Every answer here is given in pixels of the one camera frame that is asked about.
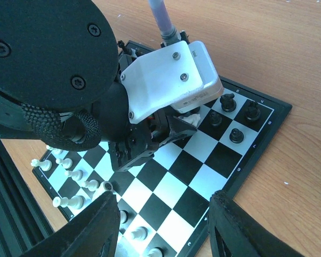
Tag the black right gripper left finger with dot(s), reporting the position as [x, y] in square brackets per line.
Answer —
[93, 232]

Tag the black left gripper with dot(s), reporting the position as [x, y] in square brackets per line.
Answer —
[144, 139]

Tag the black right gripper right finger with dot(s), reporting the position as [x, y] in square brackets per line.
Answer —
[233, 232]

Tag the black white chessboard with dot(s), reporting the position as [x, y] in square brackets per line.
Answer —
[169, 195]

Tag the white pawn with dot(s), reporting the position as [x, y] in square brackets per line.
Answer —
[76, 175]
[54, 150]
[65, 163]
[155, 252]
[139, 233]
[91, 185]

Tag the white knight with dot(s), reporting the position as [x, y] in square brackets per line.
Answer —
[192, 119]
[106, 186]

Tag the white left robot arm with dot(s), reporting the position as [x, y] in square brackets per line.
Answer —
[61, 82]

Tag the black pawn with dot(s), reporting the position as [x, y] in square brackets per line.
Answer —
[215, 119]
[236, 136]

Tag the black rook corner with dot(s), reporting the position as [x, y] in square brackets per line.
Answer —
[126, 50]

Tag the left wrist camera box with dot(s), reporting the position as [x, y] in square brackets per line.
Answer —
[181, 75]

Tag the black aluminium frame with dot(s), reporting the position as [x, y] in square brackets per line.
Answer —
[22, 222]

